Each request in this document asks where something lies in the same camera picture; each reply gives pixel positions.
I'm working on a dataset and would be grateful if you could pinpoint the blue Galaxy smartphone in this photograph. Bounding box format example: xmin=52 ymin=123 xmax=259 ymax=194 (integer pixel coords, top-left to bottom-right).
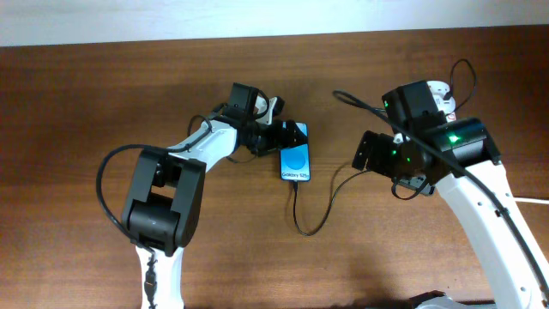
xmin=280 ymin=142 xmax=311 ymax=182

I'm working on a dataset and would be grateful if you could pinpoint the black charger cable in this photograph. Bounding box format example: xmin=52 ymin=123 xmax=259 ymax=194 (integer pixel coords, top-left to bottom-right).
xmin=292 ymin=58 xmax=478 ymax=237

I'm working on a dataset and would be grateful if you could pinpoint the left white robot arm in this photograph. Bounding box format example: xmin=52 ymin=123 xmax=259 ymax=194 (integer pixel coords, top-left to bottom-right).
xmin=121 ymin=83 xmax=308 ymax=308

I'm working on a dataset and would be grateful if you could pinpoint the white power strip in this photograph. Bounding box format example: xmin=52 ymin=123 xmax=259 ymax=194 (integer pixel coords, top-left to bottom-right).
xmin=427 ymin=81 xmax=456 ymax=122

